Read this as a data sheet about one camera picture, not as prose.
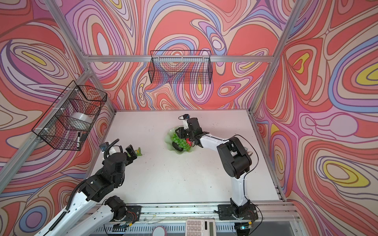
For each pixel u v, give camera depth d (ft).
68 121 2.29
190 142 3.06
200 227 2.25
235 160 1.72
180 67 3.09
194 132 2.48
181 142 2.97
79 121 2.30
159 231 2.14
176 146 3.07
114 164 1.68
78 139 2.36
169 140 3.23
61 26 2.41
